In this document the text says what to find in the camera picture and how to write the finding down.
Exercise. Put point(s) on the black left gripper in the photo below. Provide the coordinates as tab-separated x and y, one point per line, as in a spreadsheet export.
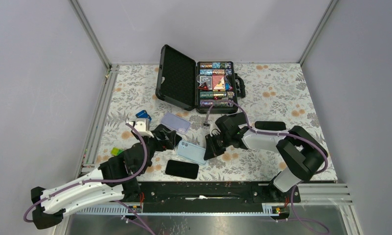
169	139

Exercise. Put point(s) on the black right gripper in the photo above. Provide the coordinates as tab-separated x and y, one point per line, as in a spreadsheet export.
212	151

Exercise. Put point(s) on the bare black phone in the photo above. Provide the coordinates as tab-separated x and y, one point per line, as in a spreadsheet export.
270	125
182	169

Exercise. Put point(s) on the bare dark blue phone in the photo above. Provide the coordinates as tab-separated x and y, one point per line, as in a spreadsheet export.
175	141

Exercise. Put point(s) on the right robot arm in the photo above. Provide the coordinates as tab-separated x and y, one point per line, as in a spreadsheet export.
302	154

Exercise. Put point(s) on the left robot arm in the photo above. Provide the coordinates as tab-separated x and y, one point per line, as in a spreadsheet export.
113	180

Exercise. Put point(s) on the phone in light blue case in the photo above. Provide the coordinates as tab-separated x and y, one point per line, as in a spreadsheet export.
191	152

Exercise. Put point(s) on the black poker chip case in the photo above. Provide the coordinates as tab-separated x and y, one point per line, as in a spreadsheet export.
187	84

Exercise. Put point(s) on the blue toy car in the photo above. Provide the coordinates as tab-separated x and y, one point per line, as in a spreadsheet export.
143	114

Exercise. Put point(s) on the red playing card box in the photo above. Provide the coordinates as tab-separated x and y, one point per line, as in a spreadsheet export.
218	82

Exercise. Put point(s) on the colourful toy brick stack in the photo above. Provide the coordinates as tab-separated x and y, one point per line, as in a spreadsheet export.
116	151

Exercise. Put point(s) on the floral table mat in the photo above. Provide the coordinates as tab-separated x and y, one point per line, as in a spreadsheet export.
274	92

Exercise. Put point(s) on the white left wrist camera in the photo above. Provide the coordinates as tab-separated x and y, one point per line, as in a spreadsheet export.
141	125

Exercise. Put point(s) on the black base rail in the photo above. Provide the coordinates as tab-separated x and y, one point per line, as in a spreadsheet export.
208	196

